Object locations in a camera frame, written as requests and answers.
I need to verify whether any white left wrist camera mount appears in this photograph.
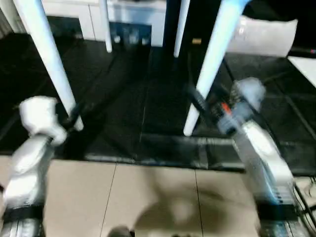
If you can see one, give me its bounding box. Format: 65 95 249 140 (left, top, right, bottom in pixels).
19 96 68 146

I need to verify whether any grey printed cushion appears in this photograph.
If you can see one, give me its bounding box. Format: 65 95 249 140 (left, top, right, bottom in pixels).
226 15 299 57

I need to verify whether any black tall furniture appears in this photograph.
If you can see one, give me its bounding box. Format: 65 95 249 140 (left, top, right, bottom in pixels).
162 0 316 57

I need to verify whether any white plastic table leg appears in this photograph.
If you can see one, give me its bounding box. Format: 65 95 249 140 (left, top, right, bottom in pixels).
184 0 249 137
12 0 84 131
98 0 113 53
173 0 191 58

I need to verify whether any white flat sheet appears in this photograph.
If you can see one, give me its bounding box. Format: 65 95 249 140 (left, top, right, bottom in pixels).
287 56 316 88

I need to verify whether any black work mat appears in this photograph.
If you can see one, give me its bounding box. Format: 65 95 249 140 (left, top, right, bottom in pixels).
0 14 316 173

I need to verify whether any white glass-door cabinet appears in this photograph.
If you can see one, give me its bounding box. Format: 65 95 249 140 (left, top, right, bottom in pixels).
44 0 167 47

